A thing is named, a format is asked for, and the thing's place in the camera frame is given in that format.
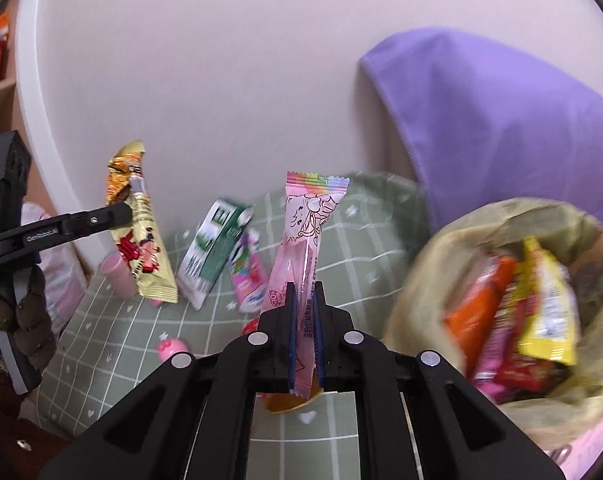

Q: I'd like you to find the gold red noodle snack packet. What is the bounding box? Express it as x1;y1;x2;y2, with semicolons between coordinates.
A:
105;141;179;304

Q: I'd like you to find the red cracker packet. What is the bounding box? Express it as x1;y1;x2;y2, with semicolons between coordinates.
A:
495;354;565;393

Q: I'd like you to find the pink round jar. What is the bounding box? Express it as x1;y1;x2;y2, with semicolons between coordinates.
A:
99;252;138;300

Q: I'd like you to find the green white milk carton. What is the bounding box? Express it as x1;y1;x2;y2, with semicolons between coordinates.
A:
176;198;253;311

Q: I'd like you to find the pink long candy wrapper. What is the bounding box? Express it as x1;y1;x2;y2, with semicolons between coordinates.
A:
262;171;349;396

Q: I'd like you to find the pink yellow candy wrapper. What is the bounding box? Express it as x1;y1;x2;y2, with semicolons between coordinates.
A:
472;285;524;404

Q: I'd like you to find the wooden shelf unit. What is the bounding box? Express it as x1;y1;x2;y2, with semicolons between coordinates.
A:
0;0;30;148

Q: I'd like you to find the yellow trash bag bin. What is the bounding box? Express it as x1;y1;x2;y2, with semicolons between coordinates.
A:
383;198;603;450

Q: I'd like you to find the yellow snack packet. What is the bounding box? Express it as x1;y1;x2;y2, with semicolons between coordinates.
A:
517;236;580;367

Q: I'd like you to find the person left gloved hand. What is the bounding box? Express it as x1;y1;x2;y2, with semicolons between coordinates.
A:
0;266;56;372

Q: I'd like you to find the orange plastic bag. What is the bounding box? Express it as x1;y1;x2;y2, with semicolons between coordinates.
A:
443;254;517;374

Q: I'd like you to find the pink caterpillar toy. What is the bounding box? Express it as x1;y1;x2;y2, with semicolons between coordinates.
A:
157;338;189;362

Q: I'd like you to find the purple pillow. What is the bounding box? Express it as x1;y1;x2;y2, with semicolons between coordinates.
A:
360;28;603;230

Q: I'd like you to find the colourful tissue pack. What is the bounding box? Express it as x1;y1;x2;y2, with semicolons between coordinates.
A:
228;228;268;313

